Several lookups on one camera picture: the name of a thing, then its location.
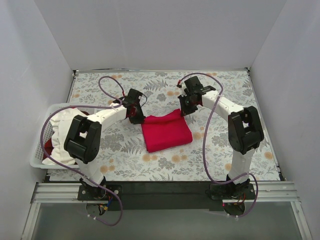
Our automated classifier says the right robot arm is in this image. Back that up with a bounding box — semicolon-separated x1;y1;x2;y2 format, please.
176;73;264;199

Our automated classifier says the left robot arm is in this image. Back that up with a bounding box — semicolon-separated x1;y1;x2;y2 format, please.
63;88;145;200

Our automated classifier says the floral patterned table mat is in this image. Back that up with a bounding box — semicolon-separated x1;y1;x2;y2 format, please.
48;70;281;182

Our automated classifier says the white t shirt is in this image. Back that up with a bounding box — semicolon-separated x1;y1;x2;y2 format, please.
41;107;97;166

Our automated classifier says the dark red t shirt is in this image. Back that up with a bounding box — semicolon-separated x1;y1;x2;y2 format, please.
42;105;92;161

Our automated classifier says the white plastic laundry basket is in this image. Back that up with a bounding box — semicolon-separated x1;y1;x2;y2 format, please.
29;103;98;169

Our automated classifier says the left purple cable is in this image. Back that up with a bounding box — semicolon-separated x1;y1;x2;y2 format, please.
39;75;127;227

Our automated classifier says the purple cable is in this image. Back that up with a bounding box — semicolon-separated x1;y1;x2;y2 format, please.
39;75;127;227
176;72;259;219

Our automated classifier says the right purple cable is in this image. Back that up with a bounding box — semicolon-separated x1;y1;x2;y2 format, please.
176;72;259;219

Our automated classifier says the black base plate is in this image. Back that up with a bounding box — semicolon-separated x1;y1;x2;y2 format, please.
77;181;256;212

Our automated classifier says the aluminium frame rail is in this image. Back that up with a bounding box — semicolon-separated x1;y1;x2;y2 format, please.
22;181;312;240

